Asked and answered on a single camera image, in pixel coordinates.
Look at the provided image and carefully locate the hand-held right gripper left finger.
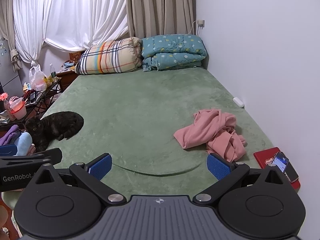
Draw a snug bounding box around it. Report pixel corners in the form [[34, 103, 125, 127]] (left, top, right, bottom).
[[25, 153, 127, 204]]

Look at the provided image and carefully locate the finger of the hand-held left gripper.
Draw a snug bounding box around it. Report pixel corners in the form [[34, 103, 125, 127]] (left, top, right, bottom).
[[0, 148, 63, 167], [0, 144, 17, 157]]

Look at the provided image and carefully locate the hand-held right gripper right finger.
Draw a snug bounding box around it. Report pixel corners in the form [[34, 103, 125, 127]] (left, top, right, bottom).
[[193, 153, 293, 204]]

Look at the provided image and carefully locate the pink sweatshirt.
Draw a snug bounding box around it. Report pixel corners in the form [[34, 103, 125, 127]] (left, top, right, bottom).
[[174, 109, 247, 163]]

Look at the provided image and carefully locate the purple folded cloth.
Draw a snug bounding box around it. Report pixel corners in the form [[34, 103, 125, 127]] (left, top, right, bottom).
[[0, 124, 20, 146]]

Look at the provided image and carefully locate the light blue folded cloth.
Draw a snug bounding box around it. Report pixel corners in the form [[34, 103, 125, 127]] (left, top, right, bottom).
[[14, 132, 33, 155]]

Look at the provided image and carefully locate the black cat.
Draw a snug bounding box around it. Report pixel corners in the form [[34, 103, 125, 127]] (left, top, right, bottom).
[[24, 111, 85, 153]]

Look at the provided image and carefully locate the person's bare leg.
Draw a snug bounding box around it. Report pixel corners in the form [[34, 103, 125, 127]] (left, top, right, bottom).
[[0, 204, 19, 239]]

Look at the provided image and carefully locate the pink plastic bucket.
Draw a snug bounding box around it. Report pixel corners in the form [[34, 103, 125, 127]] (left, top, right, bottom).
[[9, 97, 27, 120]]

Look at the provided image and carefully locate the red book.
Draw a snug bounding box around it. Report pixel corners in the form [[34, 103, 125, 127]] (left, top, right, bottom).
[[253, 147, 301, 193]]

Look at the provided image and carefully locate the black folding table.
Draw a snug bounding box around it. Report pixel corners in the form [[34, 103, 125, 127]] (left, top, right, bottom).
[[22, 76, 62, 118]]

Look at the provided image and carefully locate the smartphone with lit screen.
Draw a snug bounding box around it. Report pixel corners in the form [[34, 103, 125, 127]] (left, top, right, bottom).
[[271, 151, 290, 173]]

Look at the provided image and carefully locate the dark smartphone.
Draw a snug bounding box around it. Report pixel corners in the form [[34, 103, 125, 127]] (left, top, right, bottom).
[[279, 152, 299, 183]]

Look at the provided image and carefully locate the white plastic bag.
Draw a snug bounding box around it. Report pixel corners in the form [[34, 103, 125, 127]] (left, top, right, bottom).
[[29, 64, 48, 91]]

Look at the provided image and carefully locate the brown wooden nightstand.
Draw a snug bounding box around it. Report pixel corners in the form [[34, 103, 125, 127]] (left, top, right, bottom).
[[56, 52, 83, 92]]

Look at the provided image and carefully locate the grey refrigerator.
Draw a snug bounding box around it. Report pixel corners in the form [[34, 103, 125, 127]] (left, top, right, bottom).
[[0, 36, 22, 90]]

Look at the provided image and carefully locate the plaid folded quilt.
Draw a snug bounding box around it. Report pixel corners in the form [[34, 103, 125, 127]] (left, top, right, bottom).
[[76, 37, 143, 75]]

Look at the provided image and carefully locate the teal floral folded quilt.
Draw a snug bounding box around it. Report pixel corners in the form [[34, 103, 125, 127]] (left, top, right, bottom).
[[141, 34, 208, 71]]

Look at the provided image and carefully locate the beige curtain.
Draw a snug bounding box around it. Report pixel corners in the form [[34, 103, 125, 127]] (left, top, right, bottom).
[[0, 0, 23, 72], [125, 0, 197, 39]]

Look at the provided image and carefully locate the white curtain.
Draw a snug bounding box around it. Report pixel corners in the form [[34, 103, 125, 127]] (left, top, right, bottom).
[[12, 0, 129, 64]]

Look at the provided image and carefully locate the white charging cable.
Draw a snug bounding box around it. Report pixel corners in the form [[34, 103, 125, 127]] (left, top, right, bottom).
[[187, 21, 201, 36]]

